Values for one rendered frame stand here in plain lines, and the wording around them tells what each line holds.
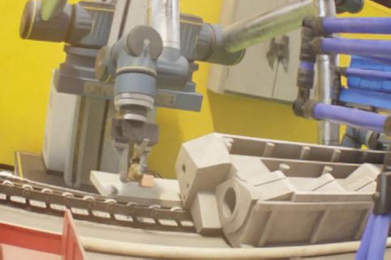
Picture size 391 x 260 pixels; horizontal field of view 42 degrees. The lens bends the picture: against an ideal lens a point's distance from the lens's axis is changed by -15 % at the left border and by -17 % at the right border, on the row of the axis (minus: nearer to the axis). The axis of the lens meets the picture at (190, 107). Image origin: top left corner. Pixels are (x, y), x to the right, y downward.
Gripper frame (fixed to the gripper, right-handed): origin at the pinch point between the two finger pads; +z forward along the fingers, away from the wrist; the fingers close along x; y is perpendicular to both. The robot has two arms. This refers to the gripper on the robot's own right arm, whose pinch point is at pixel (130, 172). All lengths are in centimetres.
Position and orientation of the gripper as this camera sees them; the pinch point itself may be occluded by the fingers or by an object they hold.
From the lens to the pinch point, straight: 151.9
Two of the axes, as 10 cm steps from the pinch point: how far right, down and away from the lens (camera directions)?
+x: 9.3, 1.3, 3.3
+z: -0.4, 9.6, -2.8
